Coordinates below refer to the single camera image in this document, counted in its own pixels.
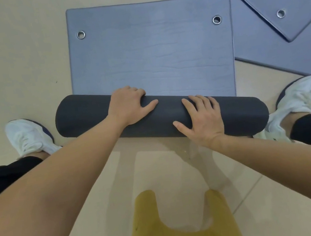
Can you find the person's left hand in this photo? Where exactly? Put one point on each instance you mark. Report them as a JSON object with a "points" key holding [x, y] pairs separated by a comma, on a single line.
{"points": [[126, 106]]}

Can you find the person's right hand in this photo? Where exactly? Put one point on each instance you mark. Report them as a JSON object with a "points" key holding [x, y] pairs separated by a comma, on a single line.
{"points": [[206, 119]]}

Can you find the person's right forearm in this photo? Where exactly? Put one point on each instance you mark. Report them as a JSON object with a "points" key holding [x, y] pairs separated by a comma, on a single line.
{"points": [[301, 172]]}

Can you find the person's left forearm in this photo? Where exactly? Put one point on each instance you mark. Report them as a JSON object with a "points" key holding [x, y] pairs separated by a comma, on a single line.
{"points": [[39, 207]]}

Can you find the person's right white sneaker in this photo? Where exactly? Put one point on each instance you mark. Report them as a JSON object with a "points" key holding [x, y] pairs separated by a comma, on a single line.
{"points": [[303, 94]]}

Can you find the person's white sneaker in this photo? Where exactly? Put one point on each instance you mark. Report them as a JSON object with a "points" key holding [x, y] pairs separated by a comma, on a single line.
{"points": [[27, 134], [303, 94]]}

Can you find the person's left white sneaker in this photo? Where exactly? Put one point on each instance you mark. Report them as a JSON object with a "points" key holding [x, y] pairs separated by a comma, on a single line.
{"points": [[27, 134]]}

